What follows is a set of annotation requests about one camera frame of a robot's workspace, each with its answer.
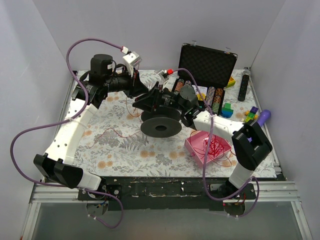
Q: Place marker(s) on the black remote control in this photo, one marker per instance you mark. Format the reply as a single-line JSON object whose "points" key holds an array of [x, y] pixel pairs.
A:
{"points": [[244, 85]]}

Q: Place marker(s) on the black filament spool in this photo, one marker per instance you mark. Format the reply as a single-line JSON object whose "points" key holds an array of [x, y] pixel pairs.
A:
{"points": [[163, 123]]}

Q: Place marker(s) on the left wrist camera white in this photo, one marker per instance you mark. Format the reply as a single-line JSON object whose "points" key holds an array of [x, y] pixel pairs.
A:
{"points": [[131, 60]]}

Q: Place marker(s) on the floral table mat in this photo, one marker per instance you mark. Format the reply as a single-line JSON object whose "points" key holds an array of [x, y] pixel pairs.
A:
{"points": [[113, 145]]}

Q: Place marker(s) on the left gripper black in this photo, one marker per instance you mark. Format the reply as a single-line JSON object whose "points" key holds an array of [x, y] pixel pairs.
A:
{"points": [[133, 87]]}

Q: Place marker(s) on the purple cylindrical toy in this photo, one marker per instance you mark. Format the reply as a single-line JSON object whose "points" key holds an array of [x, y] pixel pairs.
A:
{"points": [[263, 117]]}

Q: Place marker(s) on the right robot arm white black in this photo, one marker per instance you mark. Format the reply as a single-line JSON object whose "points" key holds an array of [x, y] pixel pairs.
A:
{"points": [[251, 145]]}

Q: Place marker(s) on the pink open box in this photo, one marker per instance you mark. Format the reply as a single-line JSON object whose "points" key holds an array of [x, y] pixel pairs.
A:
{"points": [[196, 144]]}

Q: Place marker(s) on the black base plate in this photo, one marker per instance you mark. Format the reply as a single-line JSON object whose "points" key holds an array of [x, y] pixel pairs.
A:
{"points": [[159, 193]]}

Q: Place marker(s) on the blue green toy block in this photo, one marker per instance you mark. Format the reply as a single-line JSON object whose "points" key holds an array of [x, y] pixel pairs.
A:
{"points": [[226, 111]]}

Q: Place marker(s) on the colourful toy block stack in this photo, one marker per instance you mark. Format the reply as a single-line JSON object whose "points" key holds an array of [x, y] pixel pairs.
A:
{"points": [[251, 114]]}

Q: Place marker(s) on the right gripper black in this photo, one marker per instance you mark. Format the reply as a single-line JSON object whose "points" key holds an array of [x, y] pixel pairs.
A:
{"points": [[156, 97]]}

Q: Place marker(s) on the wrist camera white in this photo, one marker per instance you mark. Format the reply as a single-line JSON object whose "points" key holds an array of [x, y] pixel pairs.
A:
{"points": [[131, 60], [164, 75]]}

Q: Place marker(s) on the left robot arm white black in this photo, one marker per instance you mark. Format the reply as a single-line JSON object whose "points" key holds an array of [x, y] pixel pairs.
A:
{"points": [[104, 76]]}

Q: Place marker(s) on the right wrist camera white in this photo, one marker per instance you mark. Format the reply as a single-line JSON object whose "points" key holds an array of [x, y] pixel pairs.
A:
{"points": [[164, 75]]}

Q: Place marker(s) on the black poker chip case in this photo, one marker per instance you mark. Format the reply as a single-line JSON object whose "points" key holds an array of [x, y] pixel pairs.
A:
{"points": [[208, 70]]}

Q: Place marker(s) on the yellow green toy block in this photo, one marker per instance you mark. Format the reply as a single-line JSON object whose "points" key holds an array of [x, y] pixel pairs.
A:
{"points": [[231, 82]]}

